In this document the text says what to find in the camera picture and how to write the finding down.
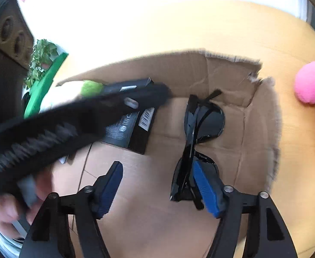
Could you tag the black sunglasses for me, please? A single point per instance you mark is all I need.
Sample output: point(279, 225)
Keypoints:
point(200, 129)

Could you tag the bright pink plush toy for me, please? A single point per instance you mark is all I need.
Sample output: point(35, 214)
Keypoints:
point(312, 83)

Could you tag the pink pig plush toy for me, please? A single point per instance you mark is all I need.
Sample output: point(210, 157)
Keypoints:
point(66, 94)

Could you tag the person's left forearm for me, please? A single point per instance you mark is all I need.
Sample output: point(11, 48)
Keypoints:
point(4, 240)

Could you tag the person's left hand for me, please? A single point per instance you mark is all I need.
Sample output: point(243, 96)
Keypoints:
point(6, 212)

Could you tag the flat black box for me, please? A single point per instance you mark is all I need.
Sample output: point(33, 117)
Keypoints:
point(121, 131)

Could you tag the long black box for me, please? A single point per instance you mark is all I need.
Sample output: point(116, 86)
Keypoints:
point(135, 84)

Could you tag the green table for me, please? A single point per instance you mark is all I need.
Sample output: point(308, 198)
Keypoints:
point(48, 80)

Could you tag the black box with barcode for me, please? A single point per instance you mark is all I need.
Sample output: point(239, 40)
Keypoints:
point(142, 134)

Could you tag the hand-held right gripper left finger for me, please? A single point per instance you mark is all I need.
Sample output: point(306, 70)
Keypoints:
point(110, 190)

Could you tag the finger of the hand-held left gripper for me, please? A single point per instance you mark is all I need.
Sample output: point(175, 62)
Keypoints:
point(114, 110)

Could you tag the brown cardboard box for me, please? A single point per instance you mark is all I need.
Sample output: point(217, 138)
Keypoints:
point(160, 220)

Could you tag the green potted plant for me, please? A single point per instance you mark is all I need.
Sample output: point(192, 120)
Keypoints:
point(40, 59)

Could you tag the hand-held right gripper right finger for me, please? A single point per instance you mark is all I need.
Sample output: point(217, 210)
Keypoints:
point(205, 190)

